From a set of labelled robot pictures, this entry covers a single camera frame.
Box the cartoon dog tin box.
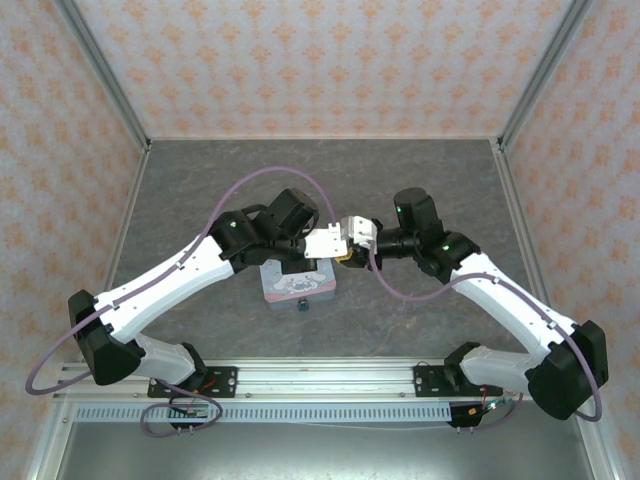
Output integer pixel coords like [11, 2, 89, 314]
[258, 257, 338, 313]

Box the right base circuit board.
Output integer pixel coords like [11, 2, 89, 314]
[469, 399, 511, 416]

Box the grey metal shelf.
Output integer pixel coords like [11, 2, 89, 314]
[54, 422, 596, 480]

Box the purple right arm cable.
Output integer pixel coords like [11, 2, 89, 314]
[369, 244, 604, 424]

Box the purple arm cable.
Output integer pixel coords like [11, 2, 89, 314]
[24, 166, 337, 399]
[369, 244, 604, 424]

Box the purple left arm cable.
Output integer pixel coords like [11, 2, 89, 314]
[24, 166, 337, 399]

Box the aluminium floor edge rail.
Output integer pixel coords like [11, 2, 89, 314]
[79, 142, 153, 364]
[492, 139, 554, 321]

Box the aluminium back edge rail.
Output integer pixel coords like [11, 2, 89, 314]
[148, 134, 502, 143]

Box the aluminium mounting rail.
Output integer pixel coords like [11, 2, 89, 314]
[52, 356, 534, 402]

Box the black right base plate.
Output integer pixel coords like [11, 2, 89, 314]
[413, 364, 506, 399]

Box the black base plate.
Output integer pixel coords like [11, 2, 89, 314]
[413, 364, 506, 399]
[147, 366, 239, 399]

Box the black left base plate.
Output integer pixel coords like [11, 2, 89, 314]
[147, 366, 239, 399]

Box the white slotted cable duct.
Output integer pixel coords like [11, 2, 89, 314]
[73, 403, 454, 425]

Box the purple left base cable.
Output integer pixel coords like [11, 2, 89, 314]
[140, 395, 223, 437]

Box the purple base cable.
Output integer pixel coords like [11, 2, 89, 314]
[140, 395, 223, 437]
[464, 392, 524, 432]

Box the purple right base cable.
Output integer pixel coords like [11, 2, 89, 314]
[464, 392, 524, 432]

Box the aluminium frame post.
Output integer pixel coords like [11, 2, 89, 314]
[53, 0, 153, 152]
[573, 399, 627, 480]
[498, 0, 597, 152]
[24, 399, 77, 480]

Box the aluminium lower frame post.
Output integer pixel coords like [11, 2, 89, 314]
[573, 399, 627, 480]
[24, 399, 77, 480]

